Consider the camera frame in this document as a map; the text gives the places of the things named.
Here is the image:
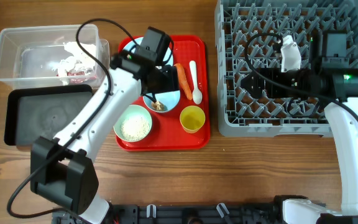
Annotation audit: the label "brown food lump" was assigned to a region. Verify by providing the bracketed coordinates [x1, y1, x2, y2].
[151, 101, 165, 112]

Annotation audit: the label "light blue bowl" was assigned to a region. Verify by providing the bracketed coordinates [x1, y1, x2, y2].
[146, 90, 181, 113]

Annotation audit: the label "orange carrot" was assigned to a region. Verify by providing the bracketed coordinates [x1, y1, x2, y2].
[174, 63, 193, 100]

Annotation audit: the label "light green bowl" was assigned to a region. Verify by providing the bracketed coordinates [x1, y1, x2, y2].
[114, 105, 153, 142]

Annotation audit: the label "white plastic spoon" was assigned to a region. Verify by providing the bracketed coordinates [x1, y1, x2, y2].
[189, 60, 203, 105]

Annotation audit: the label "white rice grains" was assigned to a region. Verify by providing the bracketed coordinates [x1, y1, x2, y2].
[121, 115, 151, 142]

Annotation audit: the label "yellow plastic cup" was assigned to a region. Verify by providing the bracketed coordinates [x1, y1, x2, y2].
[180, 105, 206, 134]

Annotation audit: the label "light blue plate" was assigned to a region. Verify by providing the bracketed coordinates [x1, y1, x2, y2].
[120, 37, 173, 73]

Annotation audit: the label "white wrapper waste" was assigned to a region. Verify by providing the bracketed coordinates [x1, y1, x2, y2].
[56, 42, 96, 85]

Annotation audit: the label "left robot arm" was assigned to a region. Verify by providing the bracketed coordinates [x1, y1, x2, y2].
[29, 50, 179, 223]

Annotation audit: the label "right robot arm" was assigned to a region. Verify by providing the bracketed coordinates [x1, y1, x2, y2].
[242, 30, 358, 223]

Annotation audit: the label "grey dishwasher rack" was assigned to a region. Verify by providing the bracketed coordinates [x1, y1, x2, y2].
[214, 0, 358, 137]

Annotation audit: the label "red serving tray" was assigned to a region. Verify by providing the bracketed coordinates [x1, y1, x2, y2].
[116, 35, 211, 151]

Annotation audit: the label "clear plastic bin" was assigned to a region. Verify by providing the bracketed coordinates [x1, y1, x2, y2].
[0, 24, 110, 89]

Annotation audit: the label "black plastic tray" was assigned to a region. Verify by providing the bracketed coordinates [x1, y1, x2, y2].
[4, 85, 93, 147]

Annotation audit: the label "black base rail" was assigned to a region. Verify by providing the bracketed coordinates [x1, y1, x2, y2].
[51, 203, 291, 224]

